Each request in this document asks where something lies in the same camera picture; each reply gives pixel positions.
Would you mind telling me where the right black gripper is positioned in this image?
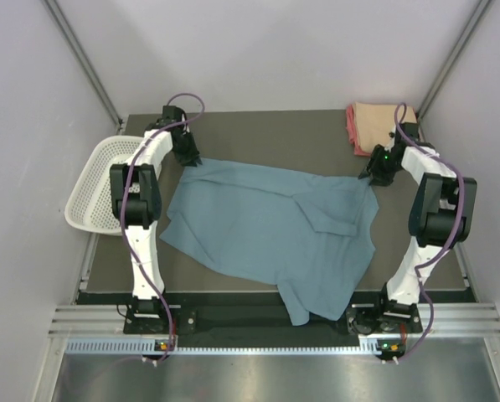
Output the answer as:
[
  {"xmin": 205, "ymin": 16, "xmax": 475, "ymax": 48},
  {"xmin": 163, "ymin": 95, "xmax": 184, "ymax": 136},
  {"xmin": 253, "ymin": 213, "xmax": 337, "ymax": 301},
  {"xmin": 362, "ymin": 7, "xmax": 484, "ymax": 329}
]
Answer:
[{"xmin": 359, "ymin": 145, "xmax": 402, "ymax": 187}]

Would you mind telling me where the blue t shirt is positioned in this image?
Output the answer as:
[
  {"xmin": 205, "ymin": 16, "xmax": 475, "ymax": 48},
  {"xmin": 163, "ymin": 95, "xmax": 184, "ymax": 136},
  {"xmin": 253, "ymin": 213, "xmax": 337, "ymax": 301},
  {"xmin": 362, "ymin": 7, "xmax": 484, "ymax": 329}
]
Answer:
[{"xmin": 161, "ymin": 159, "xmax": 379, "ymax": 326}]

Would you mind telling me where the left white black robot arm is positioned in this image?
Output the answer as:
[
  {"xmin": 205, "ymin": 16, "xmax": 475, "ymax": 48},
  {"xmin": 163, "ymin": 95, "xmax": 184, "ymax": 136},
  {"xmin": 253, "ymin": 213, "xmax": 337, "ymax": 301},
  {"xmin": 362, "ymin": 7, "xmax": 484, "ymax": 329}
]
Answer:
[{"xmin": 109, "ymin": 105, "xmax": 201, "ymax": 336}]

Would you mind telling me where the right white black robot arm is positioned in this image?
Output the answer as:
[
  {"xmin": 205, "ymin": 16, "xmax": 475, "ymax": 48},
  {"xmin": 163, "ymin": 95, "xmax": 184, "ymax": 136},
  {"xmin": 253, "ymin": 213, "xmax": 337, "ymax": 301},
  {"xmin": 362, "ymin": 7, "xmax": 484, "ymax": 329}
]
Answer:
[{"xmin": 347, "ymin": 122, "xmax": 477, "ymax": 336}]

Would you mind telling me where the folded peach t shirt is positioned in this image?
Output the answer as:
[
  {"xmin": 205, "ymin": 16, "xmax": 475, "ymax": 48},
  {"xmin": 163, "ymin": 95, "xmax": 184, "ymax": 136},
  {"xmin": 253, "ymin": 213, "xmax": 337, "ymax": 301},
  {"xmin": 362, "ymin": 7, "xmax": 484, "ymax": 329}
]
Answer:
[{"xmin": 351, "ymin": 102, "xmax": 398, "ymax": 156}]

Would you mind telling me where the folded pink t shirt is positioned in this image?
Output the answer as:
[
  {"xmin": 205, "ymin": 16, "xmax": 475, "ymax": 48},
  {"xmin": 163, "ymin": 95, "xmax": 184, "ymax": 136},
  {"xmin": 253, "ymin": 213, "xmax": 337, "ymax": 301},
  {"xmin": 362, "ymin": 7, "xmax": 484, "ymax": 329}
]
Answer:
[{"xmin": 345, "ymin": 104, "xmax": 371, "ymax": 157}]

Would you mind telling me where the white perforated plastic basket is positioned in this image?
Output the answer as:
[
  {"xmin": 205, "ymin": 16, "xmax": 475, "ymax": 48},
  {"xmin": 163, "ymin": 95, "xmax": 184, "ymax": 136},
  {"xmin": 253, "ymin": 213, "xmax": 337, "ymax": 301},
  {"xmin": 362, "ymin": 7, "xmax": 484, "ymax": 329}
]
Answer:
[{"xmin": 64, "ymin": 135, "xmax": 163, "ymax": 238}]

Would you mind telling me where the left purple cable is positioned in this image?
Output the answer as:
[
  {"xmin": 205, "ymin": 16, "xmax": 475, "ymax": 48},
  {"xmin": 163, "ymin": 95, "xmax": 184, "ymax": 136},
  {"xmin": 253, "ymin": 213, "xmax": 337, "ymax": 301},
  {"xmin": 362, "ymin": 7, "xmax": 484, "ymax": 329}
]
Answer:
[{"xmin": 119, "ymin": 91, "xmax": 205, "ymax": 364}]

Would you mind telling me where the purple cable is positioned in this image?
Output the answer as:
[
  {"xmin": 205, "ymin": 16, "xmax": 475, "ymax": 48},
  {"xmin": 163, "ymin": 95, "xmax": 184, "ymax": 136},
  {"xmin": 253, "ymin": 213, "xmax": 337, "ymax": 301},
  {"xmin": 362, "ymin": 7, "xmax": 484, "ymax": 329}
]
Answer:
[
  {"xmin": 394, "ymin": 102, "xmax": 466, "ymax": 364},
  {"xmin": 119, "ymin": 91, "xmax": 205, "ymax": 364}
]

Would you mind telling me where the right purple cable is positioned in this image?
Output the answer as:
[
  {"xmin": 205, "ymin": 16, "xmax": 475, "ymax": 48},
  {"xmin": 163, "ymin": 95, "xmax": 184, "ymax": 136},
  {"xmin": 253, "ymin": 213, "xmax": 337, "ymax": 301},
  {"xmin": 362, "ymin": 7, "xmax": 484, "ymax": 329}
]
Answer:
[{"xmin": 394, "ymin": 102, "xmax": 466, "ymax": 364}]

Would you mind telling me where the right aluminium corner post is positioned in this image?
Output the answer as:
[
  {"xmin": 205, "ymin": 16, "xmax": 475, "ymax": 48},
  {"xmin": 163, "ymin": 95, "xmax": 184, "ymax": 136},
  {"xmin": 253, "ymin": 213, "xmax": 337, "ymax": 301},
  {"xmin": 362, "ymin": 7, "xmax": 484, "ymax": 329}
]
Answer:
[{"xmin": 416, "ymin": 0, "xmax": 494, "ymax": 121}]

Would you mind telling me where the aluminium corner post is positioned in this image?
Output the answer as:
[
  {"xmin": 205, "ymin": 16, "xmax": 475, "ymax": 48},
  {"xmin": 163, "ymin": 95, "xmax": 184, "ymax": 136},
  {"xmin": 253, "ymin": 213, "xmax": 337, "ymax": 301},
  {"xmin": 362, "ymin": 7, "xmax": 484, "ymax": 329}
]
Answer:
[
  {"xmin": 416, "ymin": 0, "xmax": 494, "ymax": 121},
  {"xmin": 41, "ymin": 0, "xmax": 123, "ymax": 128}
]

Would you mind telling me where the left aluminium corner post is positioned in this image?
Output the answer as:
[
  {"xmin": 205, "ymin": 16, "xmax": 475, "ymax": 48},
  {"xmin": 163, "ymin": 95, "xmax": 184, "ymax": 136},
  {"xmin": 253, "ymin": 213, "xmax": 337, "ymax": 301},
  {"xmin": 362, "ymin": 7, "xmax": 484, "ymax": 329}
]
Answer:
[{"xmin": 41, "ymin": 0, "xmax": 123, "ymax": 128}]

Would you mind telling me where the slotted grey cable duct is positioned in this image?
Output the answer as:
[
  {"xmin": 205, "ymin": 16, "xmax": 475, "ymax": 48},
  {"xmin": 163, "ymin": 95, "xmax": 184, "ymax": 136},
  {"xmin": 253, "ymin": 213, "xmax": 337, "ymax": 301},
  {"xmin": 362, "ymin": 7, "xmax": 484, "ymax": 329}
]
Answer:
[{"xmin": 64, "ymin": 338, "xmax": 406, "ymax": 356}]

